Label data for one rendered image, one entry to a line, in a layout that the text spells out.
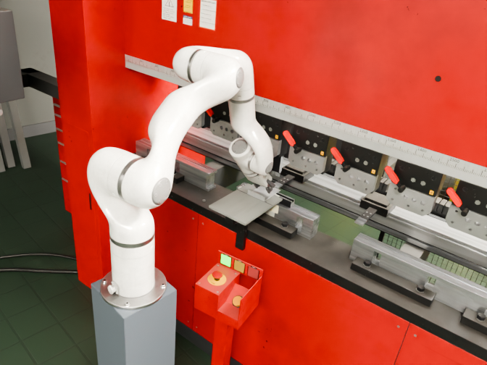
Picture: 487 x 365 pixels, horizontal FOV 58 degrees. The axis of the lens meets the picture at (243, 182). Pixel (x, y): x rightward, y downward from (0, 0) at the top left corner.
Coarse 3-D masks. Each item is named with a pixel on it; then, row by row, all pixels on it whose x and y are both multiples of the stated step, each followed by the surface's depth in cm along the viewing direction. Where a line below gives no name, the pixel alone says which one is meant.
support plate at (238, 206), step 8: (248, 184) 192; (240, 192) 186; (224, 200) 179; (232, 200) 179; (240, 200) 180; (248, 200) 181; (256, 200) 181; (272, 200) 182; (280, 200) 184; (216, 208) 173; (224, 208) 173; (232, 208) 174; (240, 208) 175; (248, 208) 175; (256, 208) 176; (264, 208) 176; (232, 216) 169; (240, 216) 170; (248, 216) 170; (256, 216) 171
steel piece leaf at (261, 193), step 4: (256, 188) 189; (260, 188) 190; (264, 188) 190; (248, 192) 184; (252, 192) 183; (256, 192) 187; (260, 192) 187; (264, 192) 187; (272, 192) 188; (256, 196) 182; (260, 196) 181; (264, 196) 180; (268, 196) 184; (264, 200) 181
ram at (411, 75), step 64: (128, 0) 196; (256, 0) 158; (320, 0) 144; (384, 0) 133; (448, 0) 123; (128, 64) 211; (256, 64) 168; (320, 64) 152; (384, 64) 139; (448, 64) 128; (320, 128) 160; (384, 128) 146; (448, 128) 134
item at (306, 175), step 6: (282, 168) 205; (288, 168) 204; (294, 168) 203; (282, 174) 206; (288, 174) 204; (294, 174) 202; (300, 174) 201; (306, 174) 201; (312, 174) 207; (282, 180) 197; (288, 180) 198; (300, 180) 201; (306, 180) 203; (276, 186) 192
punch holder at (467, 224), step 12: (456, 192) 139; (468, 192) 136; (480, 192) 134; (468, 204) 138; (480, 204) 135; (456, 216) 141; (468, 216) 138; (480, 216) 136; (456, 228) 142; (468, 228) 140; (480, 228) 137
